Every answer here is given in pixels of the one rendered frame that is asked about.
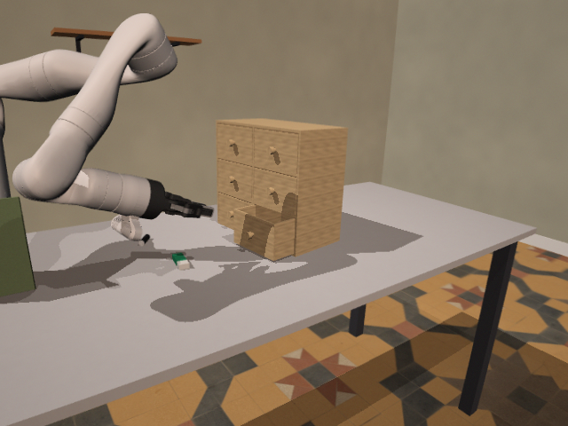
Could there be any light wood drawer front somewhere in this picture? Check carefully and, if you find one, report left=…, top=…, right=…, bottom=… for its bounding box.
left=218, top=159, right=252, bottom=201
left=233, top=204, right=296, bottom=261
left=254, top=128, right=299, bottom=174
left=218, top=193, right=252, bottom=228
left=217, top=123, right=253, bottom=163
left=254, top=167, right=297, bottom=215

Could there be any small wooden chest of drawers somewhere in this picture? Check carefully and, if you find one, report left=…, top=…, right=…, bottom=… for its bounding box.
left=216, top=118, right=348, bottom=256

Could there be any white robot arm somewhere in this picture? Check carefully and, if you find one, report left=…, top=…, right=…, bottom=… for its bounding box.
left=0, top=13, right=178, bottom=241

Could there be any black battery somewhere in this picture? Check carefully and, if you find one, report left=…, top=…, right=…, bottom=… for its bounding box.
left=138, top=234, right=150, bottom=246

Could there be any white and green eraser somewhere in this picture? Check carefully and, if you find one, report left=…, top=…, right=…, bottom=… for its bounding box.
left=172, top=253, right=190, bottom=270

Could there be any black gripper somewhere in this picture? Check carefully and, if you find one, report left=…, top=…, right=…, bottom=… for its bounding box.
left=139, top=178, right=215, bottom=219

